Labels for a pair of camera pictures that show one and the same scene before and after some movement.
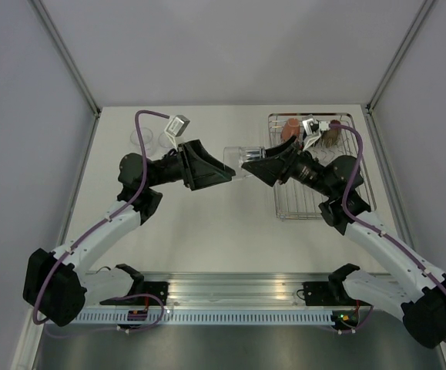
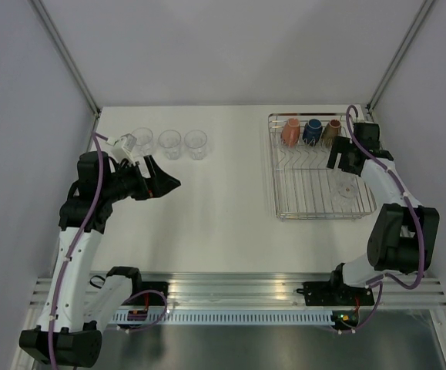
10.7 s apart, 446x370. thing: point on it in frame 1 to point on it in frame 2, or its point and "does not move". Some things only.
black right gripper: [279, 167] to [340, 145]
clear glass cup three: [233, 157] to [196, 140]
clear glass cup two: [164, 143] does not move
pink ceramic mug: [290, 129] does not move
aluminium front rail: [234, 289] does not move
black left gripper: [202, 173] to [160, 183]
